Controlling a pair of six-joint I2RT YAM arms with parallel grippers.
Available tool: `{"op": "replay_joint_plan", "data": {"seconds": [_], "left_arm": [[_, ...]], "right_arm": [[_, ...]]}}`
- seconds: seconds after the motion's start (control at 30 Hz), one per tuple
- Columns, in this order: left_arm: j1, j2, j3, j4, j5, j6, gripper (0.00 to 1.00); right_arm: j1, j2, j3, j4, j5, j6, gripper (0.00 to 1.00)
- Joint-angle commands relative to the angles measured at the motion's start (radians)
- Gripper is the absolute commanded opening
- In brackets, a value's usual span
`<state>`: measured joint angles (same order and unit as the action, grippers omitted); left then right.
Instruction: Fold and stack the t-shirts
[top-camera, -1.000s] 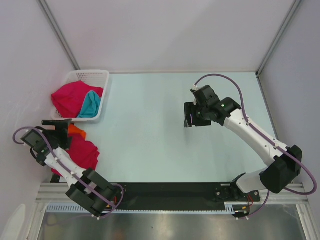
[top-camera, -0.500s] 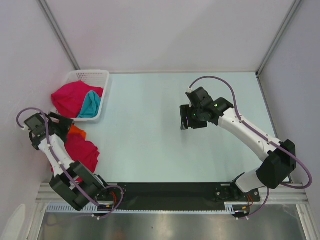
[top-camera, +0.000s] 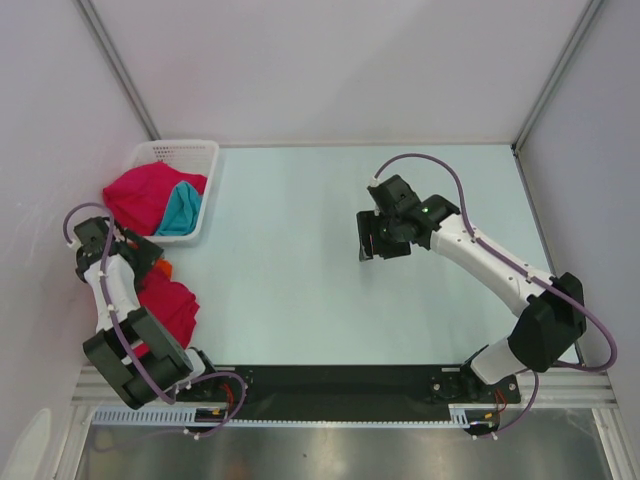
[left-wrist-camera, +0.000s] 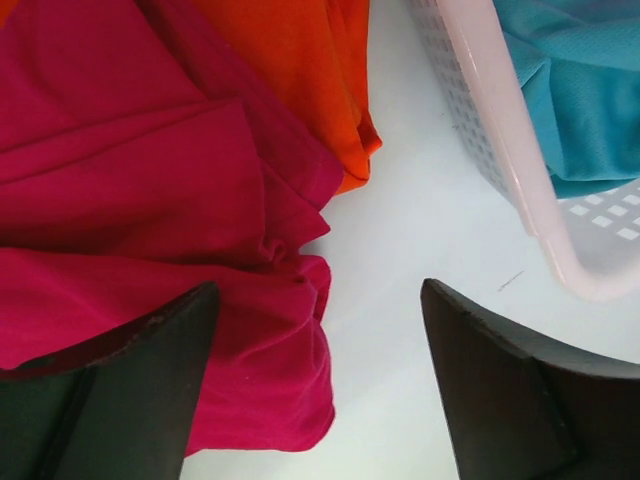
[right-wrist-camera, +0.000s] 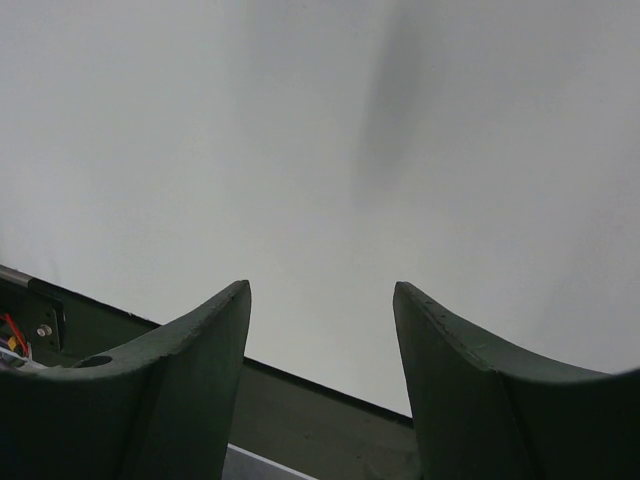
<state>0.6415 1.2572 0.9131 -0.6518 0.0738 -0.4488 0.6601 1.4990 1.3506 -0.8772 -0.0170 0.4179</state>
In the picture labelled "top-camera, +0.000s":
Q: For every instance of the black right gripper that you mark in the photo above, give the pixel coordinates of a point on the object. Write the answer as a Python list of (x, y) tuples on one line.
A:
[(367, 223)]

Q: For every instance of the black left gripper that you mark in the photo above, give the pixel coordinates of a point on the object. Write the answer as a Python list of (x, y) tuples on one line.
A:
[(146, 252)]

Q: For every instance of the red t shirt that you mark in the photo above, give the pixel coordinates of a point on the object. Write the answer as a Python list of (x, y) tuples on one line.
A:
[(172, 304), (138, 197)]

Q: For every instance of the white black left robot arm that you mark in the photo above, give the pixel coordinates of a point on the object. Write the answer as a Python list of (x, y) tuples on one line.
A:
[(131, 349)]

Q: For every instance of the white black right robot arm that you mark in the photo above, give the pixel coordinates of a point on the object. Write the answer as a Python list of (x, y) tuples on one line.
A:
[(546, 307)]

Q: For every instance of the orange folded t shirt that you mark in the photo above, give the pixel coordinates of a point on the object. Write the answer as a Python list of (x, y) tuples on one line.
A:
[(162, 266)]

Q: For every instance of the teal t shirt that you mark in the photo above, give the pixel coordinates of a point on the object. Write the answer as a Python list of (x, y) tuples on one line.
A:
[(182, 211)]

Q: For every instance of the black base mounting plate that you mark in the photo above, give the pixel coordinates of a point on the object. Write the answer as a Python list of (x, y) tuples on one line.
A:
[(365, 393)]

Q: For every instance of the white slotted cable duct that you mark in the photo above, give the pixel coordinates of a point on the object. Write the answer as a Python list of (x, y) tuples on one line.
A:
[(209, 417)]

